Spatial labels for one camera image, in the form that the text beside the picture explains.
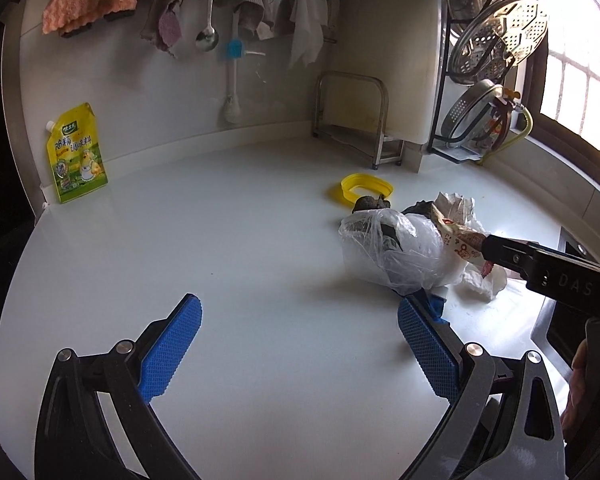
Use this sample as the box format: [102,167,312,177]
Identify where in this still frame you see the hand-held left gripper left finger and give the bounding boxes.
[34,292,203,480]

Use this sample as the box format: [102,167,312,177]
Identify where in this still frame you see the perforated steel steamer plate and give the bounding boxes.
[452,0,551,86]

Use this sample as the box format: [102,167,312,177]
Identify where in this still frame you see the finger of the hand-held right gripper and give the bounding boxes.
[481,232,543,281]

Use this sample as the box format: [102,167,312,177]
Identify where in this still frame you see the dark lump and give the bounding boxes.
[402,200,437,217]
[352,194,392,213]

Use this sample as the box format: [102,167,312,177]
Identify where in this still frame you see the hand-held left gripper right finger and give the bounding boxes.
[397,291,567,480]

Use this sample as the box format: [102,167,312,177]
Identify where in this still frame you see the metal ladle spoon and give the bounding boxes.
[195,0,222,52]

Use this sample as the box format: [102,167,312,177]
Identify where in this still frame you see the metal cutting board stand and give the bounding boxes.
[311,72,406,168]

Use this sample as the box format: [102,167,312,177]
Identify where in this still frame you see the red white snack wrapper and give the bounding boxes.
[432,205,496,272]

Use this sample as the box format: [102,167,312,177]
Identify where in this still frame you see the window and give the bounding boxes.
[535,35,600,161]

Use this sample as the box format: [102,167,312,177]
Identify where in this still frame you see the orange dish cloth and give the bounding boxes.
[42,0,140,36]

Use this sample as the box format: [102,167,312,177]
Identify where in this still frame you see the yellow gas hose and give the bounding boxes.
[480,105,533,166]

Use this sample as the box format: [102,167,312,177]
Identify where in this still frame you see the blue white bottle brush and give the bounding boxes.
[221,37,267,125]

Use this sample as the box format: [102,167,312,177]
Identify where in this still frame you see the person's right hand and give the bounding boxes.
[560,337,600,442]

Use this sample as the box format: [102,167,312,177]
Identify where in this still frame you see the grey rag with purple patch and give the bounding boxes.
[140,0,185,58]

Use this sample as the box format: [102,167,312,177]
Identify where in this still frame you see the white tissue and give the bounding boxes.
[434,191,509,303]

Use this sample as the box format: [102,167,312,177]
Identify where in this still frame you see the yellow plastic lid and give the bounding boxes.
[328,172,395,206]

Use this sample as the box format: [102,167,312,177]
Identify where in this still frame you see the steel strainer lid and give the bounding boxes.
[437,79,506,150]

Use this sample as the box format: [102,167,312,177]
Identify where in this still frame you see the black kitchen sink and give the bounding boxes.
[530,227,600,378]

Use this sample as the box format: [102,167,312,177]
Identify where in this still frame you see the white cutting board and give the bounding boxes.
[330,0,443,145]

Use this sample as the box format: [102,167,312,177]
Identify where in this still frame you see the black wire dish rack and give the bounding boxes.
[427,0,531,163]

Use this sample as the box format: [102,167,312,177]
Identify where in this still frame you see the white hanging cloth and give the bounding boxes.
[288,0,328,70]

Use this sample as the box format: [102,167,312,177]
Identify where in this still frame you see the yellow green detergent pouch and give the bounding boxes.
[45,102,109,205]

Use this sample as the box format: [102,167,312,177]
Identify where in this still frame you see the clear plastic bag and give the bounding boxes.
[338,208,448,296]

